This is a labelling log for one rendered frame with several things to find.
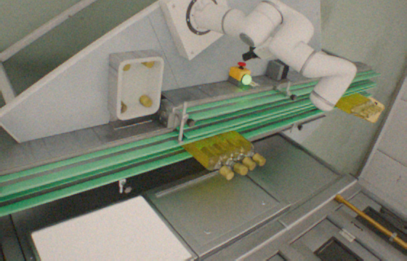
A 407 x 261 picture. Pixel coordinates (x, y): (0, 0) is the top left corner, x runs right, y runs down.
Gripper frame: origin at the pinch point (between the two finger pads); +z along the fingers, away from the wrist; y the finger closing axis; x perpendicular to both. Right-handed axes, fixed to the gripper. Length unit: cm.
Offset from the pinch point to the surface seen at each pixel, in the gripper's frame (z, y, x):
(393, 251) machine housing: -40, -30, 90
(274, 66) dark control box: -3.5, -23.5, -4.1
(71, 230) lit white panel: 40, 57, 73
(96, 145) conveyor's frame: 35, 52, 45
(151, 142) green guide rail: 26, 34, 42
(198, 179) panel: 24, 11, 53
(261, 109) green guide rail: 4.1, -16.3, 19.7
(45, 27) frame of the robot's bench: 68, 62, -17
